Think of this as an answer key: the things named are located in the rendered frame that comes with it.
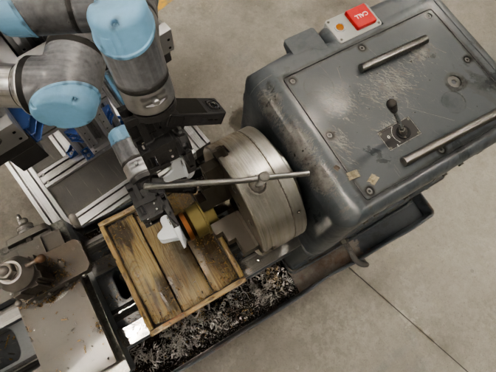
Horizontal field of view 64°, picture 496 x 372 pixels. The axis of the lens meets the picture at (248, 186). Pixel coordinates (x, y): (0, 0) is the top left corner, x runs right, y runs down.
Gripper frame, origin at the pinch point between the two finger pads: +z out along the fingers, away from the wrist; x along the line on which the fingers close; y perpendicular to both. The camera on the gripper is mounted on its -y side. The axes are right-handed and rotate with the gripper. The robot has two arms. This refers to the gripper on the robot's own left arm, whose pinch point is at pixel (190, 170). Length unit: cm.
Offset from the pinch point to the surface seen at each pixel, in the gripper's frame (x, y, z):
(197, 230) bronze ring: -1.0, 2.9, 24.0
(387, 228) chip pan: 6, -67, 85
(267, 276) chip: -2, -15, 82
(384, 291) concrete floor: 16, -72, 144
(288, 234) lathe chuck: 11.1, -15.6, 25.2
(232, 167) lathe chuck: -3.2, -9.9, 10.3
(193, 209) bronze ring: -5.4, 1.3, 21.9
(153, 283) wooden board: -5, 20, 46
